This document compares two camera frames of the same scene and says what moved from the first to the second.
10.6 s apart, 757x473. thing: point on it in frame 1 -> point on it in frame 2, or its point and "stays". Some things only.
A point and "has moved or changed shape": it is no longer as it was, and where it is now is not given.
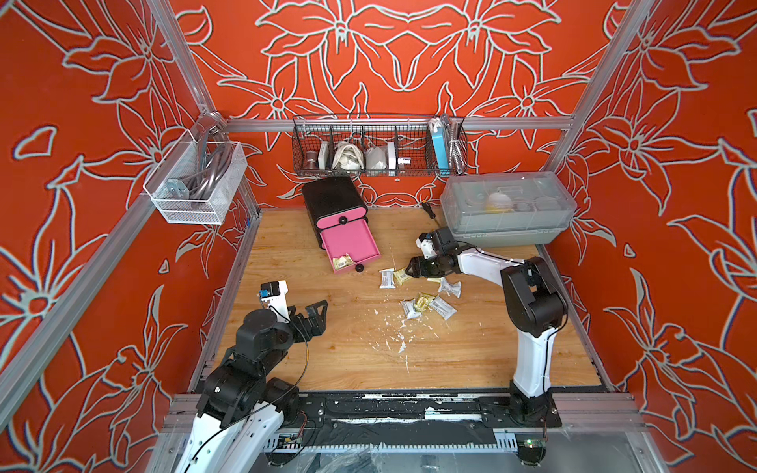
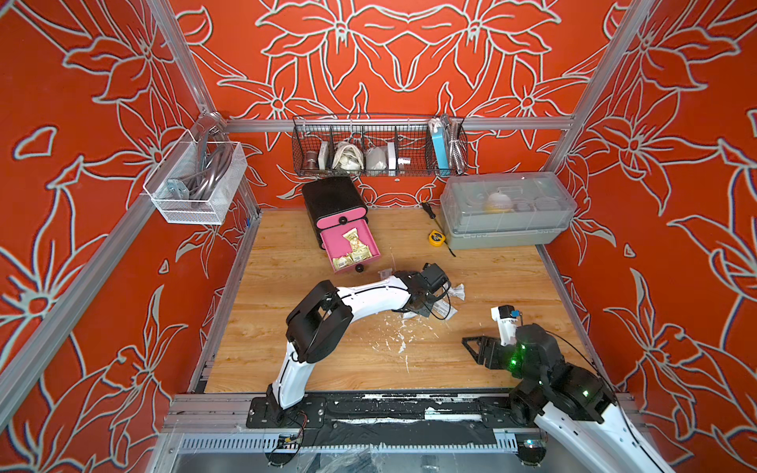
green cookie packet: [400, 276] has moved or changed shape
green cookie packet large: [342, 262] stays
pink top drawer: [342, 217] stays
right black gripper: [418, 269] -> [484, 343]
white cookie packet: [443, 307] stays
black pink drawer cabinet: [339, 217] stays
